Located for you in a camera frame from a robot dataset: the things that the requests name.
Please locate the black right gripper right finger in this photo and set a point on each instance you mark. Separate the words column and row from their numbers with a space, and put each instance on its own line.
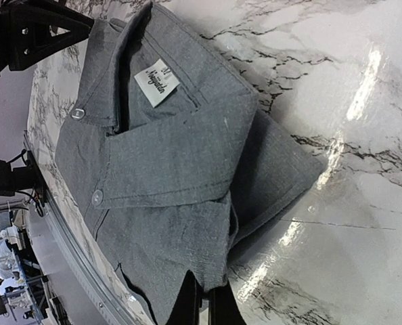
column 223, row 309

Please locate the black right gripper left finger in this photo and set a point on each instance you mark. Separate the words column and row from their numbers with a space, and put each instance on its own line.
column 186, row 310

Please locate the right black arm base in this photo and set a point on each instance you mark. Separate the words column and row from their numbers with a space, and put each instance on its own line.
column 21, row 175

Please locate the person in white coat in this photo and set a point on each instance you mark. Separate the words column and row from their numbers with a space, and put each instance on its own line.
column 7, row 263

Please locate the aluminium front frame rail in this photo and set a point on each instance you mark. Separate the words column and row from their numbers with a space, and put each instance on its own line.
column 91, row 293

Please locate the grey button-up shirt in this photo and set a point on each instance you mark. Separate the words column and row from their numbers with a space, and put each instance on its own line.
column 169, row 157

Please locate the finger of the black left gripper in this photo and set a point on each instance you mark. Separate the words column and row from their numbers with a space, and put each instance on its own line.
column 31, row 33

